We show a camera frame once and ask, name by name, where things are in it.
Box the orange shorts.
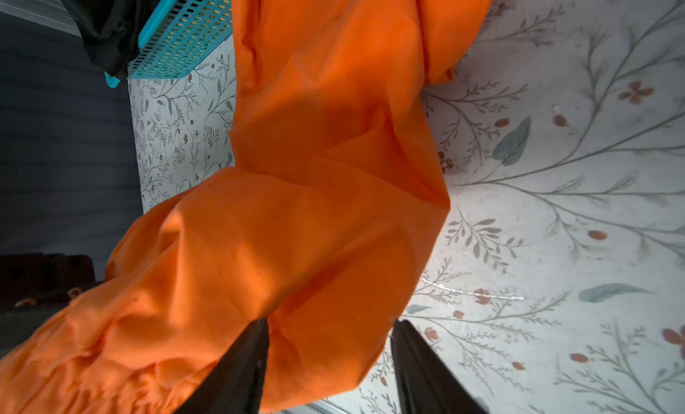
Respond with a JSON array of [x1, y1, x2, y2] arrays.
[[1, 0, 493, 413]]

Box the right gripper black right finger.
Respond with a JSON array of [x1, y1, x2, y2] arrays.
[[391, 321, 486, 414]]

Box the black shorts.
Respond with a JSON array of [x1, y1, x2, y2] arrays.
[[61, 0, 161, 80]]

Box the teal plastic basket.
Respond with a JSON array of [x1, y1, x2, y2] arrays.
[[105, 0, 233, 89]]

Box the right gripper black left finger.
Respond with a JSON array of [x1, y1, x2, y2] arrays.
[[175, 319, 269, 414]]

